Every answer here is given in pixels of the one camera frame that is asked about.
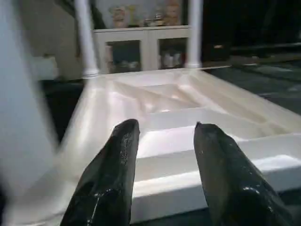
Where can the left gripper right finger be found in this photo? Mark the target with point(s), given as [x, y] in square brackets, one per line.
[235, 183]

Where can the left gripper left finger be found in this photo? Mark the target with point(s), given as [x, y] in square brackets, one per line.
[106, 183]

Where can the white plastic table top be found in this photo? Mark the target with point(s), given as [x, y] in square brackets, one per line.
[188, 103]

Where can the white plastic table leg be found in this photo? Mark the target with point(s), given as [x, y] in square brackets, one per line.
[23, 94]
[87, 42]
[194, 37]

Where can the white box appliance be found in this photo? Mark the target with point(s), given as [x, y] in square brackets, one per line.
[44, 68]

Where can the white glass door cabinet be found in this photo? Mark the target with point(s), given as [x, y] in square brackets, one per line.
[141, 37]

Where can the beige plush toy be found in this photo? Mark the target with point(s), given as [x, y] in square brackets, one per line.
[120, 16]
[173, 13]

